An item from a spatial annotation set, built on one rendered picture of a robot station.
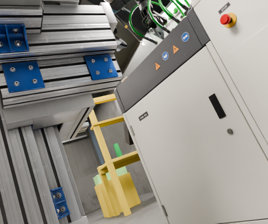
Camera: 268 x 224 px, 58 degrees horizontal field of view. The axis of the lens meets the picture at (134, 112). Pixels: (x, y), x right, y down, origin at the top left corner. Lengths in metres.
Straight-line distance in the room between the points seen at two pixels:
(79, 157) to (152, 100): 7.33
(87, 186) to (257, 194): 7.54
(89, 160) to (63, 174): 7.69
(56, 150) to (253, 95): 0.71
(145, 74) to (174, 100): 0.23
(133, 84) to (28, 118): 0.73
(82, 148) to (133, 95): 7.29
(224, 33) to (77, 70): 0.56
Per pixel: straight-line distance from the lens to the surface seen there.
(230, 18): 0.97
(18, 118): 0.76
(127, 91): 1.40
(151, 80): 1.24
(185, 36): 1.10
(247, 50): 0.95
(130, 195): 4.35
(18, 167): 0.78
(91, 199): 8.34
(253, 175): 1.02
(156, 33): 1.51
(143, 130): 1.33
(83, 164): 8.45
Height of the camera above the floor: 0.41
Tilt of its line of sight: 15 degrees up
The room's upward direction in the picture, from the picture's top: 22 degrees counter-clockwise
